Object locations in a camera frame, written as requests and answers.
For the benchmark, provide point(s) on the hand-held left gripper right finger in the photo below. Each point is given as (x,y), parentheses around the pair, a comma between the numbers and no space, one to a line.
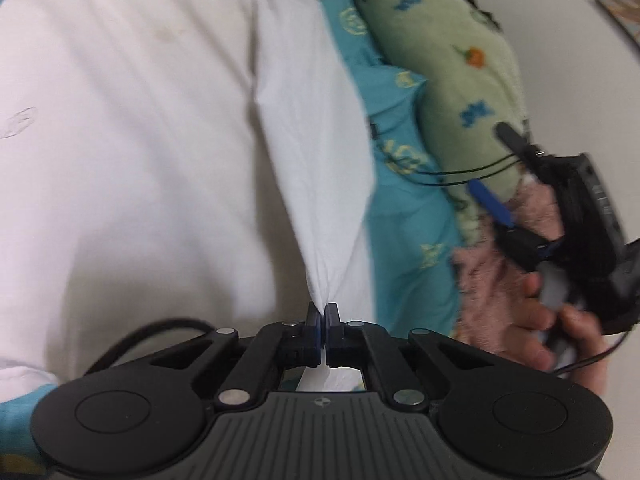
(330,335)

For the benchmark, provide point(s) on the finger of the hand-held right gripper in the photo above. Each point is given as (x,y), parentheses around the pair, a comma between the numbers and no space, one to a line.
(517,144)
(492,205)

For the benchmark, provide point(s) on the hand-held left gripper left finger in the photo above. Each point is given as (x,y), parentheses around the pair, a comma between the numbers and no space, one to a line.
(315,336)

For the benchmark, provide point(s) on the white shirt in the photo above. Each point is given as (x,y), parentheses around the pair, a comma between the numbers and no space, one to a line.
(150,160)

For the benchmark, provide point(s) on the person's right hand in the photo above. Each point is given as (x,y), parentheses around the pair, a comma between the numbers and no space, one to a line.
(575,327)

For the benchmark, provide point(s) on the pink fuzzy cloth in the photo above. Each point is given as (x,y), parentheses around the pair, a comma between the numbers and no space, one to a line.
(487,280)

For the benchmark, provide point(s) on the teal printed bedsheet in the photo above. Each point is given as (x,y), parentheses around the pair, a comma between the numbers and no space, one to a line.
(415,220)

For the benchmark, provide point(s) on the green printed fleece blanket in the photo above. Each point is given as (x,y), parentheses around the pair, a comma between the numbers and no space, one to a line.
(450,60)

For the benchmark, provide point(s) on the framed picture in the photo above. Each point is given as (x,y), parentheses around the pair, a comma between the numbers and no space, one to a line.
(622,12)

